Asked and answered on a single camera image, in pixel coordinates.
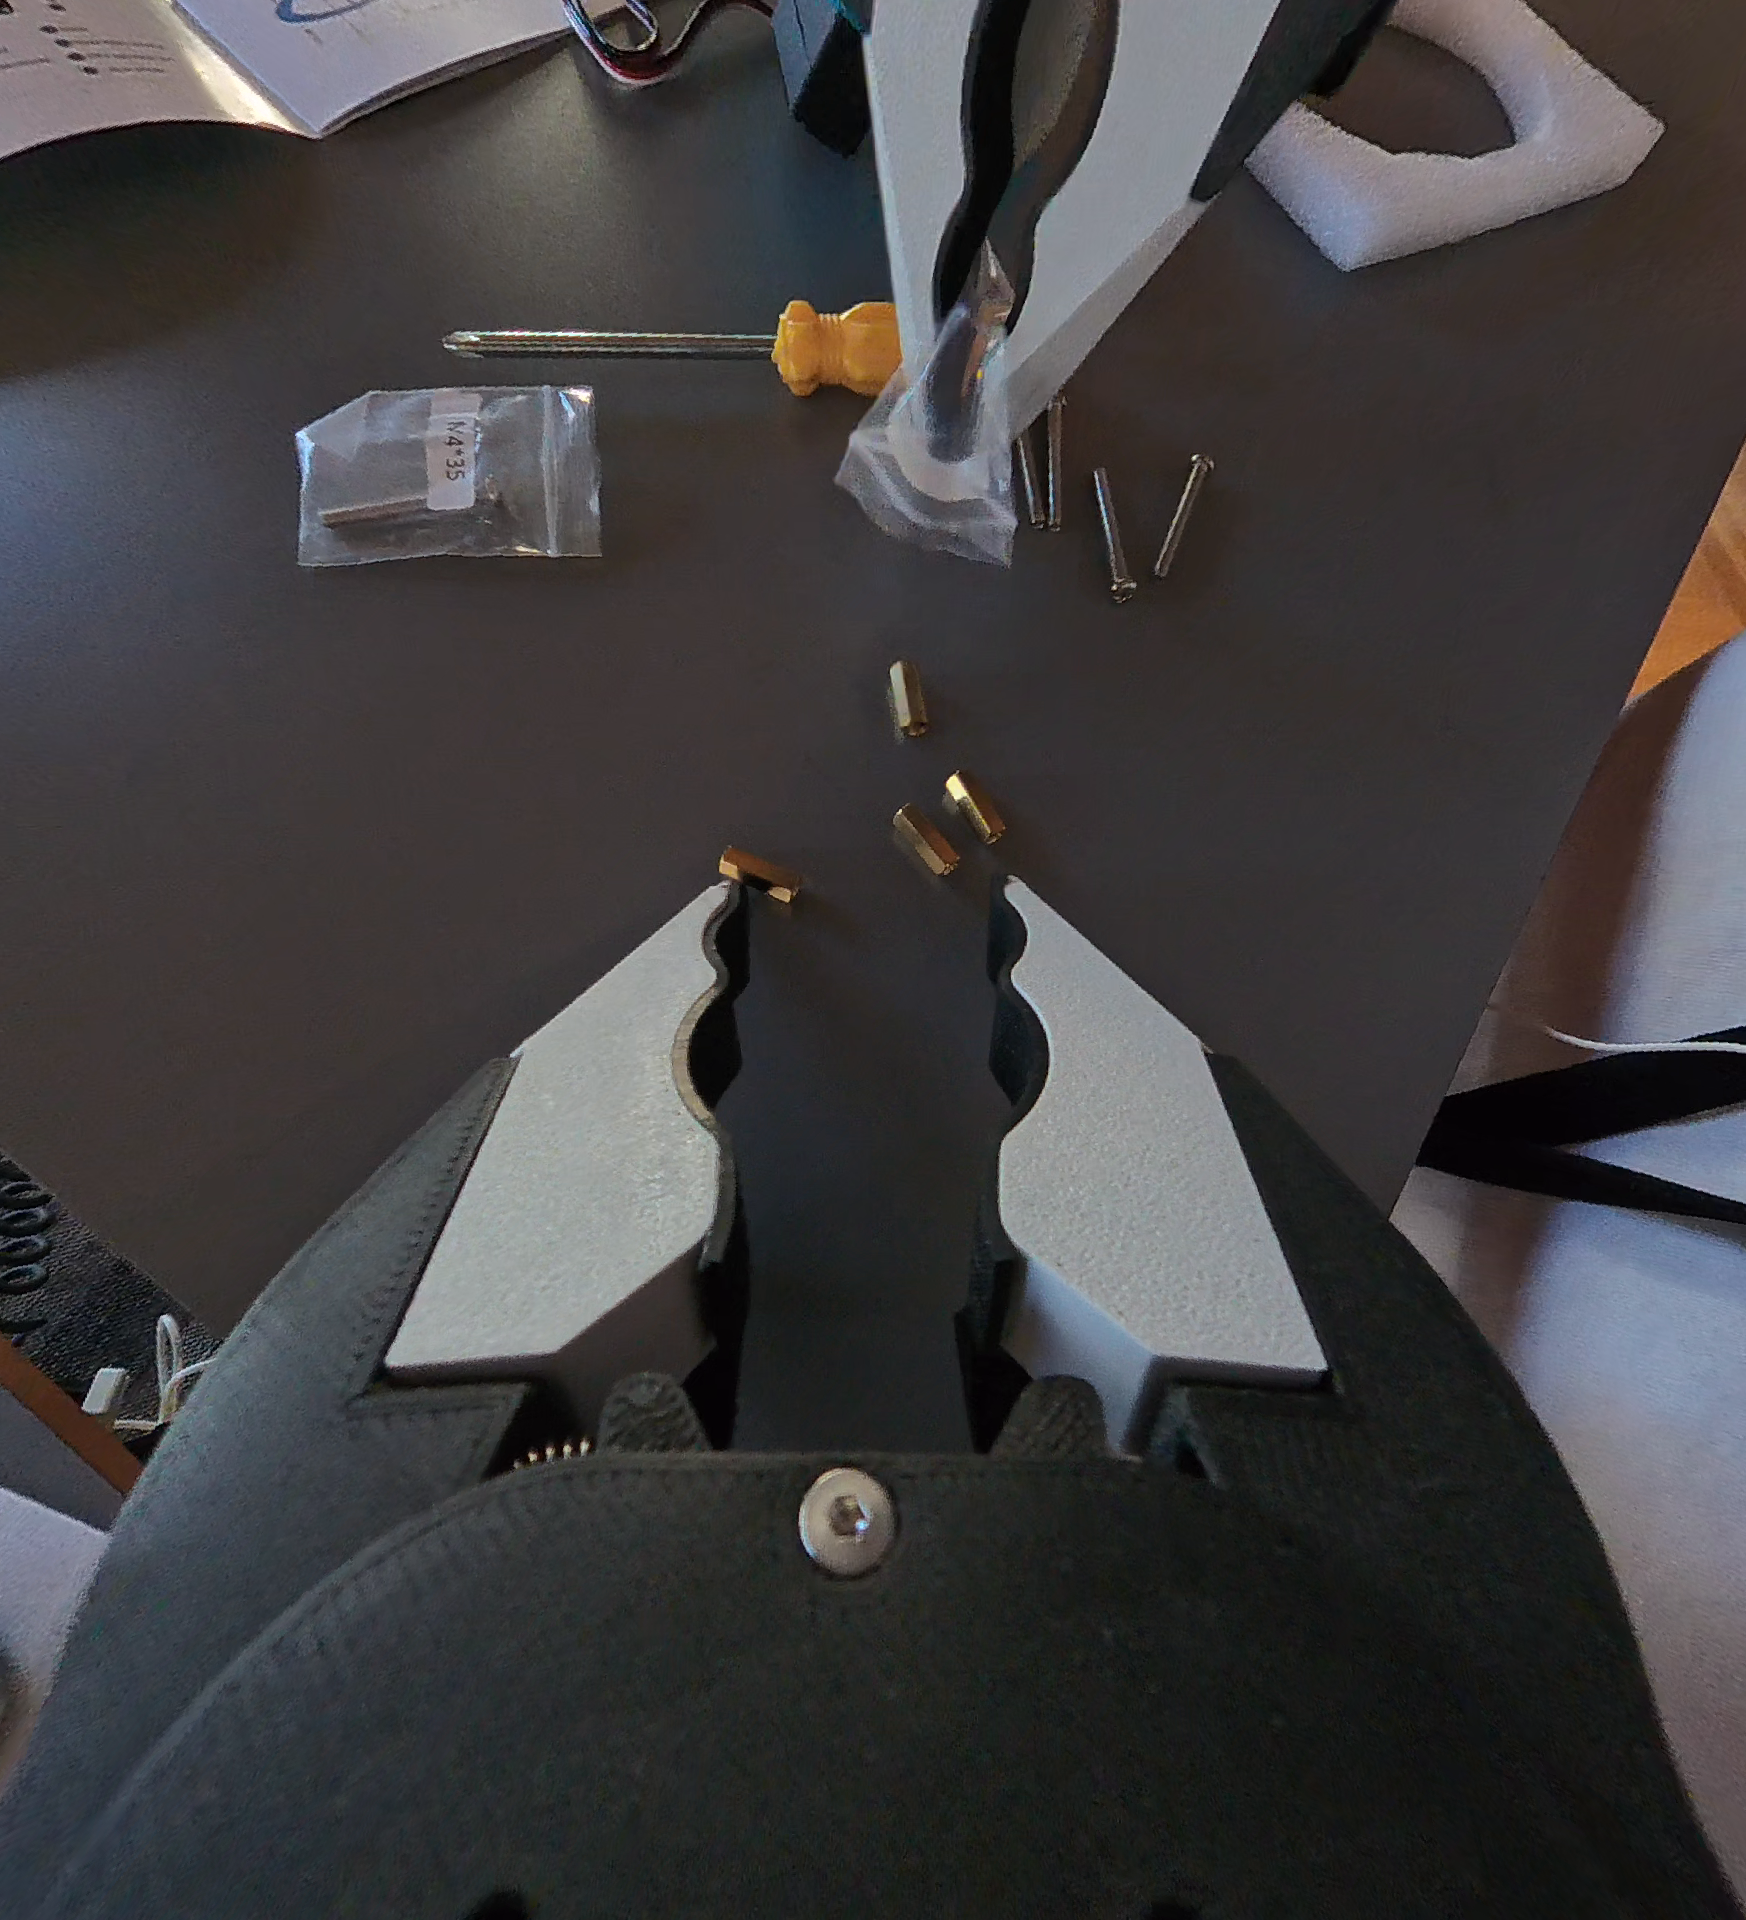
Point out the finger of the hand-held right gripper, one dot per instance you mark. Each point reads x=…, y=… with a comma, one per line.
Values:
x=911, y=149
x=1144, y=149

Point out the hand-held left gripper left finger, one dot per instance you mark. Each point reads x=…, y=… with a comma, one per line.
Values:
x=574, y=1202

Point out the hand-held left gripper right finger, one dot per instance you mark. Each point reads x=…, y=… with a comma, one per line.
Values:
x=1160, y=1202

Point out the small clear plastic bag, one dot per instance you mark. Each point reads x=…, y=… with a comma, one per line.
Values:
x=933, y=495

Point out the brass hex standoff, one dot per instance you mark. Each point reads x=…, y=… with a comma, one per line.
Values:
x=761, y=873
x=975, y=807
x=925, y=841
x=911, y=701

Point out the white instruction booklet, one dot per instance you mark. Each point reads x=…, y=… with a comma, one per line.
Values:
x=363, y=61

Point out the white foam piece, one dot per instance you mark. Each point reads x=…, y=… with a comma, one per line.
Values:
x=1564, y=149

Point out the labelled bag of long screws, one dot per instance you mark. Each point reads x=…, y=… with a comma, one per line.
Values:
x=514, y=481

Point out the person's white garment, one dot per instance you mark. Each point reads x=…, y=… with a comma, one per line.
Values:
x=1684, y=1427

